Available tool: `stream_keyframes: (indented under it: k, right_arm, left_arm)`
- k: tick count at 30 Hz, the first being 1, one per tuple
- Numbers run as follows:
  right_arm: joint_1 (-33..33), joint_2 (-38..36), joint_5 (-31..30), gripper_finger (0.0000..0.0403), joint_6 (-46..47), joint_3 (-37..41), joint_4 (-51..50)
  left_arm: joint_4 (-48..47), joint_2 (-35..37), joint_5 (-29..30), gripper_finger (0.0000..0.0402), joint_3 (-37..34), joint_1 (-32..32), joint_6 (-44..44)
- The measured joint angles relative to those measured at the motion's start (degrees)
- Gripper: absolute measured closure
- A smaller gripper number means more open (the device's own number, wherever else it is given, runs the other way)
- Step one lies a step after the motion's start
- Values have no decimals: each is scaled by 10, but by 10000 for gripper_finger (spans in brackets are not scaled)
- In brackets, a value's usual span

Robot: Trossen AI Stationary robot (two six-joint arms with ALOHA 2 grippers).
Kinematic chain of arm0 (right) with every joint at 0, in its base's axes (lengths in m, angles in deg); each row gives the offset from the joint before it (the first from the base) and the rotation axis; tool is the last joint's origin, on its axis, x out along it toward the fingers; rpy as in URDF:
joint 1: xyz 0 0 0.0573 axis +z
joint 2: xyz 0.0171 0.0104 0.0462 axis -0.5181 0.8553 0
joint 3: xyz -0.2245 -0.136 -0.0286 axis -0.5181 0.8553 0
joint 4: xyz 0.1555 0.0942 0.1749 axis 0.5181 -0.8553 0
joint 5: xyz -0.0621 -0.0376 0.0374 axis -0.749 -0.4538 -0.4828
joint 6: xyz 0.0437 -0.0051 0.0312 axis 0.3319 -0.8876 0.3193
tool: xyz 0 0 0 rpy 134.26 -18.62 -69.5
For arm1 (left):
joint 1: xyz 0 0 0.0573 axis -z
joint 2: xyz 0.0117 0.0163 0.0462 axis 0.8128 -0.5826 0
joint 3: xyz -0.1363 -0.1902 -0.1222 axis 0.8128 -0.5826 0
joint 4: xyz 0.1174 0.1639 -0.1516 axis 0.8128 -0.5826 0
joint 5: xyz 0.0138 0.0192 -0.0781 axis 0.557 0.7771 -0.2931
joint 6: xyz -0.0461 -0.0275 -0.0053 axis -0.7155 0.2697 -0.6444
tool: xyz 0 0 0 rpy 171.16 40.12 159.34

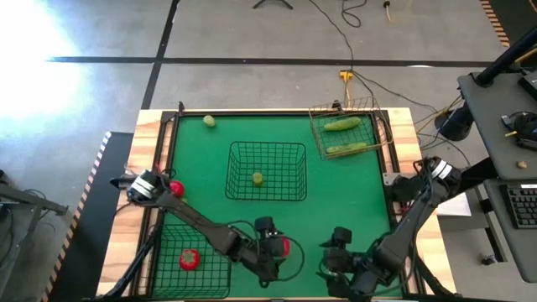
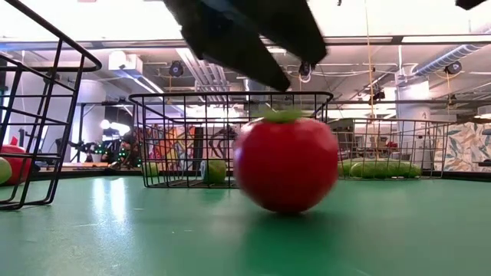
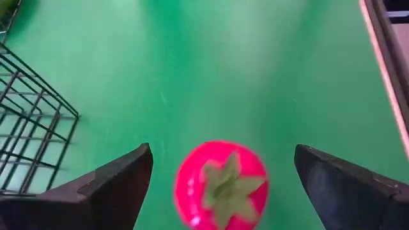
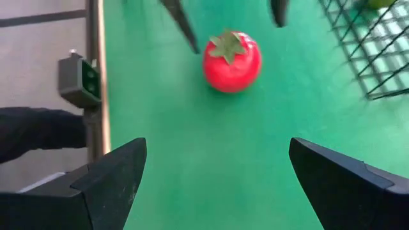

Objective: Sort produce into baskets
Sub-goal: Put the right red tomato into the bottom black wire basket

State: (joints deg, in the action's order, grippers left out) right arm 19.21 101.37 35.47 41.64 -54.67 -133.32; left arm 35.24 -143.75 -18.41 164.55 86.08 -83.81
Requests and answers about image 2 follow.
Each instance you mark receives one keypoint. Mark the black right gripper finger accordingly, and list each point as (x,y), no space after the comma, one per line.
(470,4)

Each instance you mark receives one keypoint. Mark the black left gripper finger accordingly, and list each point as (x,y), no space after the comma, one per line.
(215,42)
(280,27)

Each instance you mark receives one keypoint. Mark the green lime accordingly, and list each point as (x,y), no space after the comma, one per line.
(215,171)
(4,171)

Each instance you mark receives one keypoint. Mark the red tomato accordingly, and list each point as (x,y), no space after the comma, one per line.
(19,168)
(285,165)

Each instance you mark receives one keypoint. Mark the green cucumber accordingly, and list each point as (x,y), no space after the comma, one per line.
(387,170)
(343,166)

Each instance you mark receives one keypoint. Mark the round black ceiling fixture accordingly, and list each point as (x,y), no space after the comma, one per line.
(176,69)
(453,67)

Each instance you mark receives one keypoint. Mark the white ceiling air unit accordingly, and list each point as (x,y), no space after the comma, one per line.
(124,62)

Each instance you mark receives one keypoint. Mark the white square column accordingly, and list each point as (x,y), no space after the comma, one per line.
(412,103)

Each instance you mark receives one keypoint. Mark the green table mat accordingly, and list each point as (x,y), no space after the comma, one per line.
(153,230)

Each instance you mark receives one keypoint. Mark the silver ceiling duct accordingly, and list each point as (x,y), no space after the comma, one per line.
(449,57)

